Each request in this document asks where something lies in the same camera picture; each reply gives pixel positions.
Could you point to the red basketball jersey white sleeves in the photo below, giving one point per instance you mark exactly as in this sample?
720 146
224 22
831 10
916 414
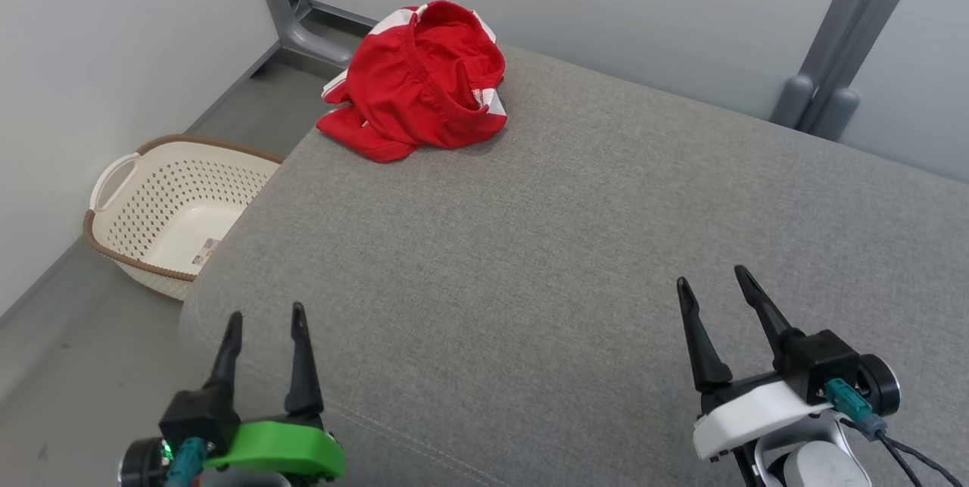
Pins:
363 135

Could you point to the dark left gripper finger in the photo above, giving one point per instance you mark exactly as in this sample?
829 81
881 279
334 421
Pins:
227 351
303 381

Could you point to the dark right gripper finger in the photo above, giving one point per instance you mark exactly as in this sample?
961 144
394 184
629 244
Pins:
766 316
704 358

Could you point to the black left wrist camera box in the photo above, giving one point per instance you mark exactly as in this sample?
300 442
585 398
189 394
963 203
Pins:
197 415

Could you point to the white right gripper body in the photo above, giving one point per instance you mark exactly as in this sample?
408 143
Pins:
749 419

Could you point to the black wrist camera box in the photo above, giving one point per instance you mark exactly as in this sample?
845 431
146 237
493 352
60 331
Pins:
821 358
197 415

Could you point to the white sticker label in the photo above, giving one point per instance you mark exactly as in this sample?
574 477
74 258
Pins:
205 252

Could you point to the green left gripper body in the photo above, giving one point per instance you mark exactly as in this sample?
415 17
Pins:
288 449

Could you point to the grey partition post rounded feet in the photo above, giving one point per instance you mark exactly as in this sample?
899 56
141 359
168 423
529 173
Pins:
848 40

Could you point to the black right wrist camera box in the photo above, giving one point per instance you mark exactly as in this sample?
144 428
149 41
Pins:
821 358

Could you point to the cream perforated laundry basket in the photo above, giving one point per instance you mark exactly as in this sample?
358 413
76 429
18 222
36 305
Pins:
174 199

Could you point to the grey partition post long foot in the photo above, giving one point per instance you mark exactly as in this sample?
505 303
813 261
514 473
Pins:
291 10

